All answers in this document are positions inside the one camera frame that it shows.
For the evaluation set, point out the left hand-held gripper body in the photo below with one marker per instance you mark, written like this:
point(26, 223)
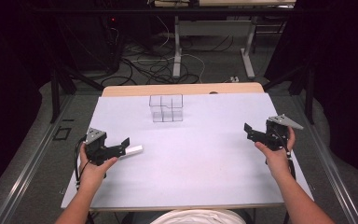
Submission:
point(97, 148)

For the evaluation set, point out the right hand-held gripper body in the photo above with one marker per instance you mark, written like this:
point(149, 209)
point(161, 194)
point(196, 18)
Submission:
point(276, 135)

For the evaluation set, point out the small white block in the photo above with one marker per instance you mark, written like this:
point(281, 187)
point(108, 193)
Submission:
point(133, 150)

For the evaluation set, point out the person's left hand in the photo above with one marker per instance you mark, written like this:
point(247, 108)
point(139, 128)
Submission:
point(93, 172)

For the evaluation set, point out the person's right hand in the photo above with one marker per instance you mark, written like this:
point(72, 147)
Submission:
point(275, 160)

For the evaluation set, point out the white power strip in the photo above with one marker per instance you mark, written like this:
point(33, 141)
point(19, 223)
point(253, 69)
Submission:
point(234, 79)

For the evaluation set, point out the clear acrylic compartment organizer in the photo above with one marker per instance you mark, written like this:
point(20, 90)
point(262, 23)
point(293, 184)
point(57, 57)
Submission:
point(166, 108)

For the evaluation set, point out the black metal stand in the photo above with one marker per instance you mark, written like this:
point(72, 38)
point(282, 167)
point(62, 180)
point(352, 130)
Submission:
point(59, 93)
point(306, 90)

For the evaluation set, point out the white table mat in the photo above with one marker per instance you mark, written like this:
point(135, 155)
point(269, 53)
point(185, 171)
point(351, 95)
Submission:
point(186, 155)

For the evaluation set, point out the person's white shirt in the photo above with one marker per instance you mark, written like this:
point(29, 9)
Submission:
point(199, 217)

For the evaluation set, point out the black computer tower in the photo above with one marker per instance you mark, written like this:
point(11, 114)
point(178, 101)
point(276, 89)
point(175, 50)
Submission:
point(102, 43)

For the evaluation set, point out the metal floor rail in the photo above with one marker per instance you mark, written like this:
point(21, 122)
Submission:
point(329, 168)
point(21, 174)

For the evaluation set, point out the white metal desk frame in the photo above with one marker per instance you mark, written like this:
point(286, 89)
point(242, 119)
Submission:
point(214, 28)

